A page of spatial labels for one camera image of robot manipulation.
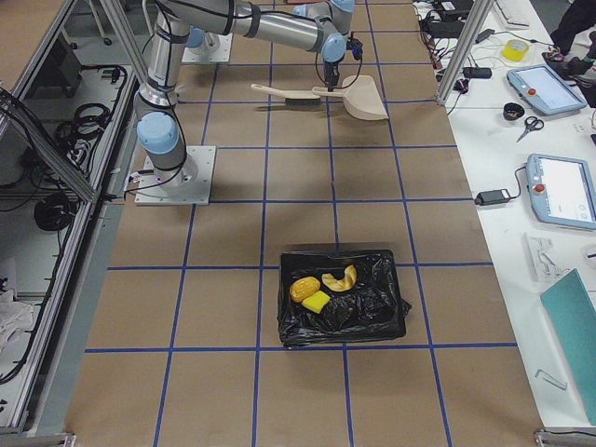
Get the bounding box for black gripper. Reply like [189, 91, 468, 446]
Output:
[323, 61, 340, 91]

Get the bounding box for beige plastic dustpan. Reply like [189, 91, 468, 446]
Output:
[311, 74, 388, 121]

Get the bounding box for cream hand brush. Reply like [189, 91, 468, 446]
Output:
[250, 84, 321, 106]

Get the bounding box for beige trash piece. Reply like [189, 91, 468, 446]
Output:
[321, 264, 358, 292]

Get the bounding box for orange wrapper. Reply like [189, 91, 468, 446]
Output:
[290, 277, 320, 303]

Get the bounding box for yellow green sponge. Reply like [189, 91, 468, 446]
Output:
[301, 291, 331, 314]

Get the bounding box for right black lined trash bin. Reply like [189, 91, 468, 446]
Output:
[278, 250, 411, 347]

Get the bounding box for small black bowl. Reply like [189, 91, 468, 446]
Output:
[502, 102, 525, 121]

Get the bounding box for yellow tape roll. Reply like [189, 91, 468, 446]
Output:
[501, 39, 530, 62]

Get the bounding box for black power brick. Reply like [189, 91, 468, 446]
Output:
[474, 189, 512, 206]

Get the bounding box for black scissors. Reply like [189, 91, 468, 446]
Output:
[516, 115, 545, 142]

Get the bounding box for far teach pendant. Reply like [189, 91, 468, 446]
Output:
[506, 64, 587, 115]

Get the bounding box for teach pendant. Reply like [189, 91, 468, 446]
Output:
[506, 64, 587, 115]
[525, 154, 595, 230]

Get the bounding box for near teach pendant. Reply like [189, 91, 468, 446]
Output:
[525, 154, 595, 230]

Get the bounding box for clear plastic tray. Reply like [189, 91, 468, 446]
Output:
[524, 234, 570, 283]

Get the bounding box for teal folder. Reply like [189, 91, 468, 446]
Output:
[540, 269, 595, 425]

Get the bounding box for silver hex key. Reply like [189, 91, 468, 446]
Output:
[535, 369, 568, 390]

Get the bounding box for white crumpled cloth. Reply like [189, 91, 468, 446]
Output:
[0, 290, 34, 351]

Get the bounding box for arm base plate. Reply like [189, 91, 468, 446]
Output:
[182, 29, 232, 65]
[133, 145, 216, 206]

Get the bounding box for aluminium frame post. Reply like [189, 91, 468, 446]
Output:
[437, 0, 494, 105]

